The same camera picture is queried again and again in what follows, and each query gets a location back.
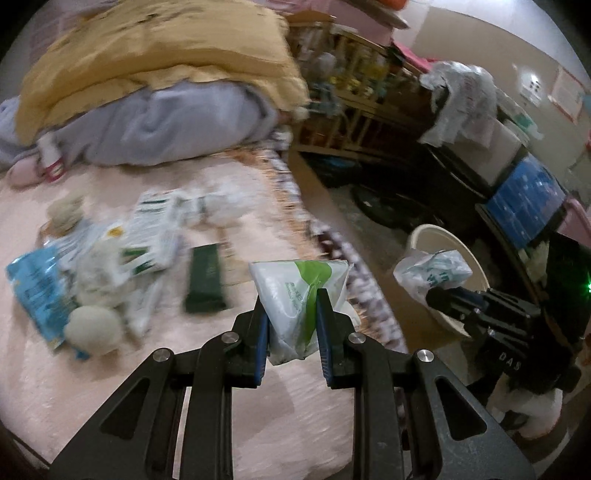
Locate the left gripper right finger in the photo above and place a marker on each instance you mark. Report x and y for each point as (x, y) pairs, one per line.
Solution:
(333, 330)

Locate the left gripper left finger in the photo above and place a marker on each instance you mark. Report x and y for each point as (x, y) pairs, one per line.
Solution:
(247, 362)

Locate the white green plastic bag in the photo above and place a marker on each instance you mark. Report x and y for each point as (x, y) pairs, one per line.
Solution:
(287, 290)

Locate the white printed bag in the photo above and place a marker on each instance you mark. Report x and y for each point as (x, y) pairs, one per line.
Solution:
(419, 272)

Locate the cream round trash bin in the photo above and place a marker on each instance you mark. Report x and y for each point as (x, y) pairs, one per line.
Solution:
(431, 238)

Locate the dark green flat box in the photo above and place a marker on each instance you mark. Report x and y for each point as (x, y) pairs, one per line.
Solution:
(204, 293)

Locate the blue plastic storage box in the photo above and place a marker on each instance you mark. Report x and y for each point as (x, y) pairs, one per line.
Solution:
(526, 201)

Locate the beige crumpled paper ball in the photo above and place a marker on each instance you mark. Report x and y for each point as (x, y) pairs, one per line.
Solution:
(94, 330)

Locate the blue snack wrapper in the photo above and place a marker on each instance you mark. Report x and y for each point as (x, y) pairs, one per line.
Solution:
(41, 290)

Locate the large white plastic bag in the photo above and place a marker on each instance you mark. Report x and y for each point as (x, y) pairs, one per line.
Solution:
(464, 99)

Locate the lavender grey blanket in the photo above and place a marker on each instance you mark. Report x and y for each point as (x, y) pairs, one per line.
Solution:
(151, 127)

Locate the wooden baby crib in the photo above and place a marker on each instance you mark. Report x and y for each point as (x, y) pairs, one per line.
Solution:
(366, 99)

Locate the yellow ruffled pillow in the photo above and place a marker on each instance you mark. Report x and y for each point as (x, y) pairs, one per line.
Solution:
(155, 44)

